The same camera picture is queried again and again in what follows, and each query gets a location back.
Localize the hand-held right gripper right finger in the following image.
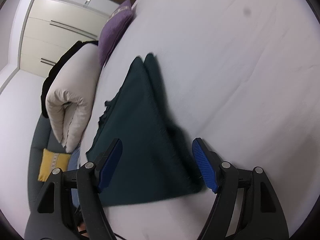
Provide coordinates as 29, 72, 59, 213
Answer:
192, 137, 290, 240

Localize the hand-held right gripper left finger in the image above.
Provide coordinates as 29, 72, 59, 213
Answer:
24, 138, 123, 240

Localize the dark green sweater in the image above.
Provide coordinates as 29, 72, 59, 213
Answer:
86, 53, 203, 207

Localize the blue pillow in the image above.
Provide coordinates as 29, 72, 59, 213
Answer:
67, 147, 81, 207

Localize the yellow cushion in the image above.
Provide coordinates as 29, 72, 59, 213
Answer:
38, 148, 72, 182

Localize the grey headboard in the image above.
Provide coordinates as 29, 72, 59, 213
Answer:
27, 116, 73, 212

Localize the beige folded duvet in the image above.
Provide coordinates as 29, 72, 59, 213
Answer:
45, 44, 102, 153

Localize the black cloth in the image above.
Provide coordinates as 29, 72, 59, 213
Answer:
41, 40, 98, 119

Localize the purple pillow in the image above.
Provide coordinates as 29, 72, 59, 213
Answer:
98, 0, 134, 67

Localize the white wardrobe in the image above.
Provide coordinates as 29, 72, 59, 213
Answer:
19, 0, 117, 78

